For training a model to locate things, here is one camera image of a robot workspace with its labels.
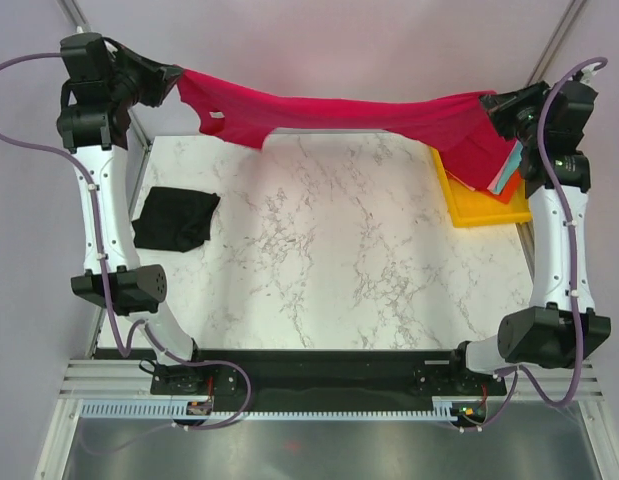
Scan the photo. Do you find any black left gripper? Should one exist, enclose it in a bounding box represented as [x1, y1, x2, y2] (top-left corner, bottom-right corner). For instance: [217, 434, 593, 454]
[108, 43, 184, 110]

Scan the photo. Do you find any crimson t shirt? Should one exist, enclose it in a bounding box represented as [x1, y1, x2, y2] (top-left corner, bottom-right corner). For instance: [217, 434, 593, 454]
[440, 113, 515, 190]
[177, 70, 501, 151]

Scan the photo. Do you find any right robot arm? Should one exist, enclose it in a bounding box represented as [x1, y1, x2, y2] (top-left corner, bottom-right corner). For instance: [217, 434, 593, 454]
[446, 79, 611, 394]

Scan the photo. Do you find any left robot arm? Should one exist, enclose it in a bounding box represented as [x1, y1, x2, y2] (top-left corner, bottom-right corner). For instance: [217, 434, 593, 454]
[56, 32, 209, 393]

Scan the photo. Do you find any teal t shirt in tray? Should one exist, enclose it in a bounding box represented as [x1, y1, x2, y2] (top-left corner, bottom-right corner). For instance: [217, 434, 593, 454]
[490, 143, 523, 195]

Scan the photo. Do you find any crimson t shirt in tray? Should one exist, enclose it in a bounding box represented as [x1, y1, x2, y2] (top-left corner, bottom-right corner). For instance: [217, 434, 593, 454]
[440, 113, 515, 190]

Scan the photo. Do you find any pink t shirt in tray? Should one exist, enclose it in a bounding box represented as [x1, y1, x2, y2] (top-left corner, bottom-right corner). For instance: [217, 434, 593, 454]
[442, 146, 521, 196]

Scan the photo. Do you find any orange t shirt in tray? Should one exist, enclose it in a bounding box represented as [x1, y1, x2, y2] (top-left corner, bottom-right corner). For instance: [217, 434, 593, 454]
[496, 170, 523, 204]

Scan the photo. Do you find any yellow plastic tray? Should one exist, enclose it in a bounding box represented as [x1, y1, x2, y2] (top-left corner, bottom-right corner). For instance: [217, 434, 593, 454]
[429, 148, 531, 228]

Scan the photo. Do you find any folded black t shirt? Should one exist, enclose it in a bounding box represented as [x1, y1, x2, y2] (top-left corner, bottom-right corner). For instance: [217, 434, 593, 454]
[132, 186, 221, 253]

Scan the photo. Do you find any left aluminium corner post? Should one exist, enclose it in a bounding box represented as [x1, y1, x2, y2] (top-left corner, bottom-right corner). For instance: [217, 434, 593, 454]
[56, 0, 152, 152]

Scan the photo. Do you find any aluminium corner post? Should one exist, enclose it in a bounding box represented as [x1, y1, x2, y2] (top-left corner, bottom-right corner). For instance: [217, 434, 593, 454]
[526, 0, 589, 86]
[56, 0, 152, 152]

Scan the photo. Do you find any right aluminium corner post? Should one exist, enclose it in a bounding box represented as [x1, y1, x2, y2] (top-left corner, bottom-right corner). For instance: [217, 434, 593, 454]
[526, 0, 589, 86]

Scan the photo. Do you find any aluminium front rail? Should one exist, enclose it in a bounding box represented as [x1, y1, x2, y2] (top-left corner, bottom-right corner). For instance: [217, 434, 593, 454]
[59, 360, 603, 402]

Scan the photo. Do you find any white slotted cable duct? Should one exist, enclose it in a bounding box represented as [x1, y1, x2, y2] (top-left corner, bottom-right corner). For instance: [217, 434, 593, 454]
[79, 398, 478, 422]

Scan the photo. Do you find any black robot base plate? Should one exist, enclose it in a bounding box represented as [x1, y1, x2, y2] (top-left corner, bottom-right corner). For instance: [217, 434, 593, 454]
[141, 350, 506, 411]

